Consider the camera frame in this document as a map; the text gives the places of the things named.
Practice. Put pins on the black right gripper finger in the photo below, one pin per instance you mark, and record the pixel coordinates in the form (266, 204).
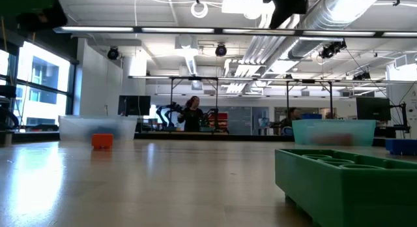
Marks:
(278, 18)

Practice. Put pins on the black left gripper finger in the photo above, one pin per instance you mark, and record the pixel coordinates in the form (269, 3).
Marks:
(45, 20)

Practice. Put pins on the red toy brick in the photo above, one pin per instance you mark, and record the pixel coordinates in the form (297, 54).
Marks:
(102, 141)

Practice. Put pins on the blue toy brick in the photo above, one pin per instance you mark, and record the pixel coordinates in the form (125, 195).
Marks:
(404, 147)

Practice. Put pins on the black background robot arm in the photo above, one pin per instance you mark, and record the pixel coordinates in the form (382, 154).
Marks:
(213, 112)
(171, 106)

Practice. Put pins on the dark desk equipment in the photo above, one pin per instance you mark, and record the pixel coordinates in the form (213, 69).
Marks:
(6, 91)

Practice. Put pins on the seated person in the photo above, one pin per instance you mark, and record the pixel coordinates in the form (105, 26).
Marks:
(291, 117)

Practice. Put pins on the blue background box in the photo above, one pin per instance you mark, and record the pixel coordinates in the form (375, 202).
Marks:
(311, 116)

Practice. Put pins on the clear plastic bin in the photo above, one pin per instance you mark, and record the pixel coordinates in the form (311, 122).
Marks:
(81, 126)

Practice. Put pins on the blue office chair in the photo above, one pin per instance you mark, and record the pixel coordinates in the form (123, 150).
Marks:
(287, 131)

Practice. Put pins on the red storage shelf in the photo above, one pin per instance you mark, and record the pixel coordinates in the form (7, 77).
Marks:
(223, 119)

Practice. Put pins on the teal translucent plastic bin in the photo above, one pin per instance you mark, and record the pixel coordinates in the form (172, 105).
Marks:
(332, 127)

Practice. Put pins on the black computer monitor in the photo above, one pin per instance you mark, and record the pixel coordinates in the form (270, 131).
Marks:
(134, 105)
(373, 108)

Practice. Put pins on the grey cylindrical stub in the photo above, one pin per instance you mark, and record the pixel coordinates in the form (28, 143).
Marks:
(6, 139)

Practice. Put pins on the standing person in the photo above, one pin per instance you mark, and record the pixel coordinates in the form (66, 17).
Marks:
(192, 117)

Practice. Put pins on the black ceiling camera cluster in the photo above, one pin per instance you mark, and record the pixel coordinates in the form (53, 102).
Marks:
(330, 50)

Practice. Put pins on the black aluminium table frame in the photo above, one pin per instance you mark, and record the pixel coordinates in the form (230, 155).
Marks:
(163, 135)

